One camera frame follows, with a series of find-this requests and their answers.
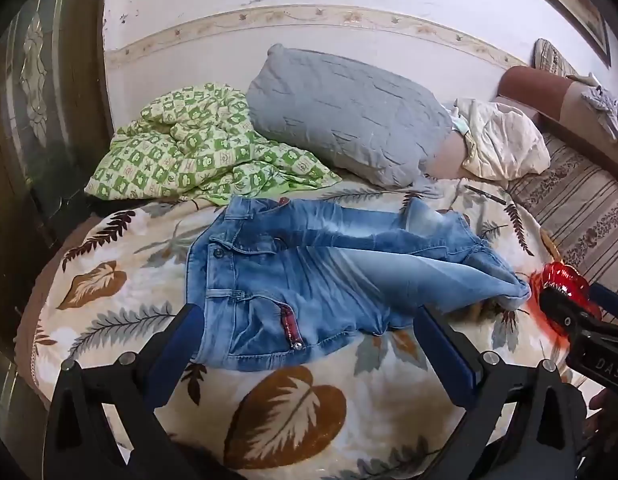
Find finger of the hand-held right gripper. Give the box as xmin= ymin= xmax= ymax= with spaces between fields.
xmin=589 ymin=282 xmax=618 ymax=325
xmin=539 ymin=284 xmax=606 ymax=335

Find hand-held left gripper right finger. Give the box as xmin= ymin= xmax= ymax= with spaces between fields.
xmin=413 ymin=305 xmax=590 ymax=480

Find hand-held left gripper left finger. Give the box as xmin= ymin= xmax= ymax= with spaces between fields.
xmin=43 ymin=303 xmax=206 ymax=480

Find blue denim pants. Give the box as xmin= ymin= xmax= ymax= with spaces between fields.
xmin=185 ymin=196 xmax=534 ymax=372

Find red glass dish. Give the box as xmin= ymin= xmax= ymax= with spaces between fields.
xmin=531 ymin=261 xmax=597 ymax=343

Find brown striped sofa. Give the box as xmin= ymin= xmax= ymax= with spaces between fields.
xmin=496 ymin=65 xmax=618 ymax=321

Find leaf printed blanket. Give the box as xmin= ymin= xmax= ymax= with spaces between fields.
xmin=16 ymin=180 xmax=590 ymax=480

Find black pen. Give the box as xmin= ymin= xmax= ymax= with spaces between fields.
xmin=464 ymin=185 xmax=508 ymax=206

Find green checkered quilt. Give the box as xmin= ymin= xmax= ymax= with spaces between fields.
xmin=84 ymin=83 xmax=342 ymax=207

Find cream pillow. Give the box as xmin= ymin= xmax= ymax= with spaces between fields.
xmin=451 ymin=97 xmax=552 ymax=182

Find peach pillow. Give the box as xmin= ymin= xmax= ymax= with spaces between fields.
xmin=428 ymin=136 xmax=477 ymax=181

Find grey crumpled cloth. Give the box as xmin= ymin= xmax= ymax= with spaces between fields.
xmin=581 ymin=85 xmax=618 ymax=142

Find striped cushion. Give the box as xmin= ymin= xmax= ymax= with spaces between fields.
xmin=533 ymin=38 xmax=580 ymax=78

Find grey quilted pillow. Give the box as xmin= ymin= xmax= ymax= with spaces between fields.
xmin=245 ymin=43 xmax=455 ymax=188

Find dark framed picture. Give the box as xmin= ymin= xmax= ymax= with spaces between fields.
xmin=489 ymin=0 xmax=612 ymax=68

